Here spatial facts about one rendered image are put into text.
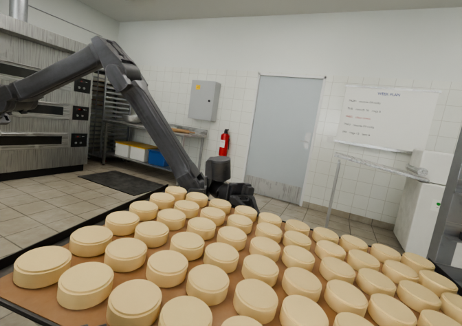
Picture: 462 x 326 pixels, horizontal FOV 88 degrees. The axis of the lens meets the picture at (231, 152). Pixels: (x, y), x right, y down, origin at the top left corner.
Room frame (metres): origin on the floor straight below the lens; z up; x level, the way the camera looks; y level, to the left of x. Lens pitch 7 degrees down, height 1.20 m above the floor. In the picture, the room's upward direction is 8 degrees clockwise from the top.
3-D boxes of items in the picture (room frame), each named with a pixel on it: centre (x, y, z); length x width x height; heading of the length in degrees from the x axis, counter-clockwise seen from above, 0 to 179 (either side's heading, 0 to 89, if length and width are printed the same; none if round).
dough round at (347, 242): (0.46, -0.27, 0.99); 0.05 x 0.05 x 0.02
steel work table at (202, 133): (4.54, 1.51, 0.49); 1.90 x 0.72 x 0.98; 67
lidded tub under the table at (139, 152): (4.60, 1.65, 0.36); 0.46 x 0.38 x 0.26; 157
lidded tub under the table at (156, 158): (4.42, 1.23, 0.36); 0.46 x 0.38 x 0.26; 158
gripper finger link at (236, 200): (0.57, -0.06, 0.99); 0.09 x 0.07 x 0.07; 32
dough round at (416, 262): (0.43, -0.38, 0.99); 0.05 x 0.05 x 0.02
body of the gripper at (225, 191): (0.63, -0.02, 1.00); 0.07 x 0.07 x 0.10; 32
